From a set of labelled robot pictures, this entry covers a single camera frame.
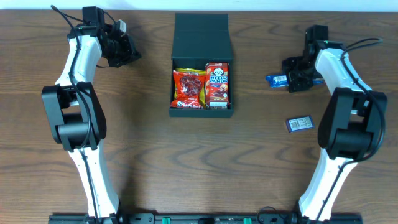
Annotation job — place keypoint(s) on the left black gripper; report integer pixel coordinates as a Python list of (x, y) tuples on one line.
[(130, 53)]

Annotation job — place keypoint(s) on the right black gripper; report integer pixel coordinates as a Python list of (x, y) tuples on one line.
[(294, 74)]

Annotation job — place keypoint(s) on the blue cookie wrapper pack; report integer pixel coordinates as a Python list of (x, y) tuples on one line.
[(276, 80)]

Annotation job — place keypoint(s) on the small dark blue box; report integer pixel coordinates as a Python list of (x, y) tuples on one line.
[(299, 123)]

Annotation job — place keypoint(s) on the black gift box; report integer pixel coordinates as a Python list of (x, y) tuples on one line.
[(200, 39)]

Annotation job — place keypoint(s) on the red Hello Panda box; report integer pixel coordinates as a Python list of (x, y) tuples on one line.
[(217, 84)]

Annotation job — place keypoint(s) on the yellow Hacks candy bag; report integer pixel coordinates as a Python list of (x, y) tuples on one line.
[(203, 90)]

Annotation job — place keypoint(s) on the brown Pocky snack box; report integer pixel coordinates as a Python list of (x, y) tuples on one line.
[(217, 107)]

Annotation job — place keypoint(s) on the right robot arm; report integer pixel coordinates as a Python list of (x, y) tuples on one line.
[(352, 127)]

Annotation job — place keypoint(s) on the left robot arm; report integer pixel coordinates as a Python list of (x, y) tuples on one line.
[(75, 116)]

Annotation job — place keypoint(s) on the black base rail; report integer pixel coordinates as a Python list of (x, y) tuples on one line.
[(149, 218)]

